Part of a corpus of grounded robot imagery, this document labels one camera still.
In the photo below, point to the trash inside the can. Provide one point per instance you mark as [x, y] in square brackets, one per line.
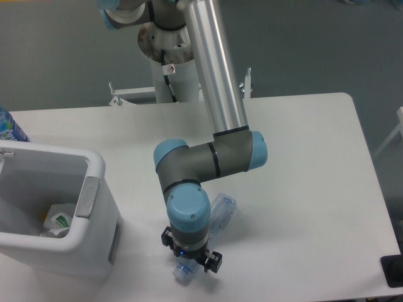
[58, 220]

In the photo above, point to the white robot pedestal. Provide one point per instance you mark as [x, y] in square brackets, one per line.
[174, 73]

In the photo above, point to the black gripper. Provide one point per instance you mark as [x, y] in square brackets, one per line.
[210, 260]

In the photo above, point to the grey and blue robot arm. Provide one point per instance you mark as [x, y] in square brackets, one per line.
[205, 114]

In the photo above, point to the blue labelled bottle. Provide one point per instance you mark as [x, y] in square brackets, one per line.
[10, 130]

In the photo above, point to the white frame at right edge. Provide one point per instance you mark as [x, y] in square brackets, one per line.
[396, 131]

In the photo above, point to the clear plastic water bottle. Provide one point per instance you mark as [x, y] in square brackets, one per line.
[223, 207]

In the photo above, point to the white trash can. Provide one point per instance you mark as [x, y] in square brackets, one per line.
[33, 178]

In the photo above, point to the black object at table edge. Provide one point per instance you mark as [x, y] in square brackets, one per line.
[392, 269]

